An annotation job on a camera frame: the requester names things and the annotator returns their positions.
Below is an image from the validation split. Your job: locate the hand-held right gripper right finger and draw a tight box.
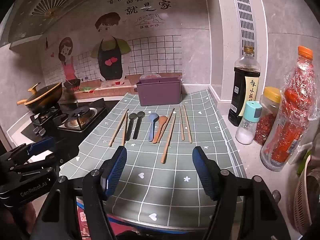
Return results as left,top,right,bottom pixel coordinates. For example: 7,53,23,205
192,146,292,240

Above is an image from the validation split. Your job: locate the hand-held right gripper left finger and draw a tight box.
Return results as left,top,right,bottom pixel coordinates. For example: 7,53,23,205
31,146,128,240

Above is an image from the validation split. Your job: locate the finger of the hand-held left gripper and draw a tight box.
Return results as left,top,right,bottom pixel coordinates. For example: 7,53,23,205
9,137,56,165
15,155,60,178

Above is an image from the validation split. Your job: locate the wooden chopstick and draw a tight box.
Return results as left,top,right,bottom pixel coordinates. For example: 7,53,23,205
179,107,185,141
157,108,175,143
109,109,129,147
161,113,177,164
183,104,193,144
121,112,129,146

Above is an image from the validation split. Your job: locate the black spoon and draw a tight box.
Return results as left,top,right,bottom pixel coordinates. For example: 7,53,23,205
132,111,146,140
125,112,137,141

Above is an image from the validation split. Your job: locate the blue spoon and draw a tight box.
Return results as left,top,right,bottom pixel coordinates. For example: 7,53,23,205
148,113,158,142

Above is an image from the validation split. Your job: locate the orange spoon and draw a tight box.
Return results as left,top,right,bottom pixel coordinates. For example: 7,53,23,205
153,116,168,144

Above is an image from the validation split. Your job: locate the purple plastic utensil holder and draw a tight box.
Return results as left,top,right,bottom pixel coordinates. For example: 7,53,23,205
136,73,184,107

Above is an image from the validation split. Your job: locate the green checkered mat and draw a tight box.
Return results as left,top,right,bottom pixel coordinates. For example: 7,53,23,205
59,89,244,228

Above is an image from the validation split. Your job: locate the black gas stove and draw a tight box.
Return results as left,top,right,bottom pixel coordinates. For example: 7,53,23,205
21,97,120,147

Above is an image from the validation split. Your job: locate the salt shaker with teal lid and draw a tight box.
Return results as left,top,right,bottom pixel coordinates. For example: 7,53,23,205
235,101,262,145

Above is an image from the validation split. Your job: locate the chili flake jar yellow lid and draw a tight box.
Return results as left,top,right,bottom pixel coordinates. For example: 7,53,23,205
254,87,282,146

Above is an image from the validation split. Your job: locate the dark soy sauce bottle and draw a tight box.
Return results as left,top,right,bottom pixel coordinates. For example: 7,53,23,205
227,46,261,127

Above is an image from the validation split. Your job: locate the red-filled plastic bottle orange cap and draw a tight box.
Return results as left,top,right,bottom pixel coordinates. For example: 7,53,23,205
260,45,314,172

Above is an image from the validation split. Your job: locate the clear plastic lid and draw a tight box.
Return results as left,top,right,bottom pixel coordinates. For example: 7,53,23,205
139,73,162,82

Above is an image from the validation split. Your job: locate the white plastic colander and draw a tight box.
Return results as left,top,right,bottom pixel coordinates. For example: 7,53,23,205
292,152,320,235

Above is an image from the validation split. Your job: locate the white vent grille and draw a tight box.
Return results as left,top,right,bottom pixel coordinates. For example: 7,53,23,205
231,0,258,53

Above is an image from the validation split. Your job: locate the black pot with yellow handles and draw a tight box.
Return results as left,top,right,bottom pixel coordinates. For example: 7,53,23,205
17,82,63,113

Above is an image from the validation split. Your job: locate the cartoon wall poster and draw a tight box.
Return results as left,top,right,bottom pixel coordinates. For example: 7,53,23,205
40,0,185,92

